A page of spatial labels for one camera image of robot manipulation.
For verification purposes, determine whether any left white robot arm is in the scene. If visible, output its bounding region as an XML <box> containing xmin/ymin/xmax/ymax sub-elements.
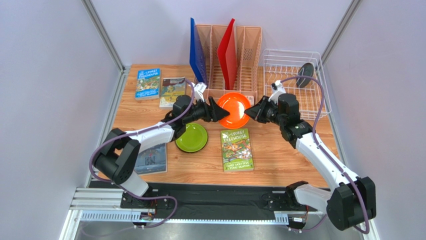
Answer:
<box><xmin>89</xmin><ymin>95</ymin><xmax>230</xmax><ymax>199</ymax></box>

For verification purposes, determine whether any blue treehouse book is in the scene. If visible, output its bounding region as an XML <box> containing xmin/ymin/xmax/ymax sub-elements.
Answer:
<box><xmin>134</xmin><ymin>68</ymin><xmax>161</xmax><ymax>101</ymax></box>

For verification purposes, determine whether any yellow grey paperback book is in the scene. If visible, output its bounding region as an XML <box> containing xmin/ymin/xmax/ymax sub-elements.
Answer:
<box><xmin>159</xmin><ymin>77</ymin><xmax>187</xmax><ymax>110</ymax></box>

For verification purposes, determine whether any dark grey plate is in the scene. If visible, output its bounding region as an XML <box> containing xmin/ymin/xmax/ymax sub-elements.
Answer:
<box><xmin>296</xmin><ymin>62</ymin><xmax>315</xmax><ymax>88</ymax></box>

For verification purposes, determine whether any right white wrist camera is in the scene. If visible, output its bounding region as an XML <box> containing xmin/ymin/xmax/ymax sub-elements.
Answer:
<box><xmin>268</xmin><ymin>80</ymin><xmax>287</xmax><ymax>104</ymax></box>

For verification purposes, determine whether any green treehouse book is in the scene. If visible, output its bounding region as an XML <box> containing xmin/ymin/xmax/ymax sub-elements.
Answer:
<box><xmin>220</xmin><ymin>128</ymin><xmax>255</xmax><ymax>172</ymax></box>

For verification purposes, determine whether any white wire dish rack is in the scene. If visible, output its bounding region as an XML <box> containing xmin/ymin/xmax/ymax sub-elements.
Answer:
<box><xmin>262</xmin><ymin>49</ymin><xmax>332</xmax><ymax>121</ymax></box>

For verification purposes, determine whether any red plastic folder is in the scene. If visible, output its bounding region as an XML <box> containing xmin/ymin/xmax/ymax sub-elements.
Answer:
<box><xmin>217</xmin><ymin>18</ymin><xmax>238</xmax><ymax>90</ymax></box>

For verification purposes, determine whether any pink plastic file organizer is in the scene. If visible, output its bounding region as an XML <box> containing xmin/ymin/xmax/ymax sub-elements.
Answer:
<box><xmin>191</xmin><ymin>22</ymin><xmax>263</xmax><ymax>106</ymax></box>

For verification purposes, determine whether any green plate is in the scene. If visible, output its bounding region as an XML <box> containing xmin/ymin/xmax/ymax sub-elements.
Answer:
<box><xmin>175</xmin><ymin>123</ymin><xmax>208</xmax><ymax>153</ymax></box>

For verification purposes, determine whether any Nineteen Eighty-Four book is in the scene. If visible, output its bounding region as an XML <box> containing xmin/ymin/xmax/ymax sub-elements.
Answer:
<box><xmin>134</xmin><ymin>143</ymin><xmax>167</xmax><ymax>175</ymax></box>

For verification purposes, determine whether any blue plastic folder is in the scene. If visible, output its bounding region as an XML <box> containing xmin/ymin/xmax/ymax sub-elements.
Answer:
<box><xmin>189</xmin><ymin>17</ymin><xmax>209</xmax><ymax>86</ymax></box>

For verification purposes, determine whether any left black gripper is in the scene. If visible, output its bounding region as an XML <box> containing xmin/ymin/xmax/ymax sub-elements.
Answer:
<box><xmin>183</xmin><ymin>96</ymin><xmax>230</xmax><ymax>125</ymax></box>

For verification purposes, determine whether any orange plate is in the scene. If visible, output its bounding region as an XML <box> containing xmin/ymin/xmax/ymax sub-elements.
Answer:
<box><xmin>218</xmin><ymin>92</ymin><xmax>251</xmax><ymax>130</ymax></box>

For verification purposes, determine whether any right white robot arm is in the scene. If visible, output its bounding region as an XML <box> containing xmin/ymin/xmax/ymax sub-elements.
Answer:
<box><xmin>244</xmin><ymin>93</ymin><xmax>377</xmax><ymax>234</ymax></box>

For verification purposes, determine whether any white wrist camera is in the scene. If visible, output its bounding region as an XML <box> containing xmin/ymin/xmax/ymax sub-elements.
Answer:
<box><xmin>268</xmin><ymin>80</ymin><xmax>287</xmax><ymax>104</ymax></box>
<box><xmin>192</xmin><ymin>82</ymin><xmax>207</xmax><ymax>102</ymax></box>

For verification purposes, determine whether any aluminium frame rail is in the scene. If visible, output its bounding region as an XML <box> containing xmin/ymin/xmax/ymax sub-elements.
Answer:
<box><xmin>68</xmin><ymin>187</ymin><xmax>372</xmax><ymax>227</ymax></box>

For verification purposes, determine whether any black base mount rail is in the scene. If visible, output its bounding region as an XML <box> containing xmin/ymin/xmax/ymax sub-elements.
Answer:
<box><xmin>120</xmin><ymin>181</ymin><xmax>329</xmax><ymax>221</ymax></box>

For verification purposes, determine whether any small white pink box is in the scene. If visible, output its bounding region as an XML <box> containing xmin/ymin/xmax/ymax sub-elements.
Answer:
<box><xmin>247</xmin><ymin>95</ymin><xmax>255</xmax><ymax>106</ymax></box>

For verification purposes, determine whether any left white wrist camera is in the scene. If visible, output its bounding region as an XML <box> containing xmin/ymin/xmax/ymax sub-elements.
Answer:
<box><xmin>192</xmin><ymin>82</ymin><xmax>207</xmax><ymax>102</ymax></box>

